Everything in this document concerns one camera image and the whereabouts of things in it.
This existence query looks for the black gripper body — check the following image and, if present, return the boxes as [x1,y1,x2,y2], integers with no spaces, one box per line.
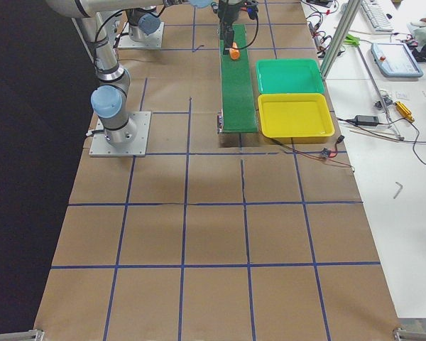
[217,0,258,26]

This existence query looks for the orange 4680 cylinder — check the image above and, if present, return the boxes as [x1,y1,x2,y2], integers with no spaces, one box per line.
[229,42,241,60]

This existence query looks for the green plastic tray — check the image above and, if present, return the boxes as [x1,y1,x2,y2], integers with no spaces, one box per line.
[256,58,324,94]

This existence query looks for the green conveyor belt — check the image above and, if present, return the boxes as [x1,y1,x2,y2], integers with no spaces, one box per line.
[217,40,258,134]

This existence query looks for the yellow plastic tray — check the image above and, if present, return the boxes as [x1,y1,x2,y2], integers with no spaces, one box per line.
[258,93,335,140]

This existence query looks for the white keyboard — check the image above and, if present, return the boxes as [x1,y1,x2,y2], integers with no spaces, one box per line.
[361,0,394,33]

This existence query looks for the black power adapter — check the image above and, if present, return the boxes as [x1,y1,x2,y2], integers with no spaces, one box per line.
[354,115,380,126]

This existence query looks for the teach pendant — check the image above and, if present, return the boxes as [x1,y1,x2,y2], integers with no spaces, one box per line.
[371,43,423,78]

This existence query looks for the gold power resistor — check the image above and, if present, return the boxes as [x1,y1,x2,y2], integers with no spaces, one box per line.
[394,101,415,123]

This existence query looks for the allen key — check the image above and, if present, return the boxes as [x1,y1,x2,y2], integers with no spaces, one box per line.
[393,181,403,199]

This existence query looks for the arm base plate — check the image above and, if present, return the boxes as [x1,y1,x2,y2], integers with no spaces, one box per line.
[89,112,152,157]
[118,22,165,50]

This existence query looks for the aluminium profile post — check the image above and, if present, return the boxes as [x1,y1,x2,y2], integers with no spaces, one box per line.
[320,0,361,80]

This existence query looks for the small circuit board wires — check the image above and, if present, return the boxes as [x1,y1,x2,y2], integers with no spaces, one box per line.
[269,134,354,170]

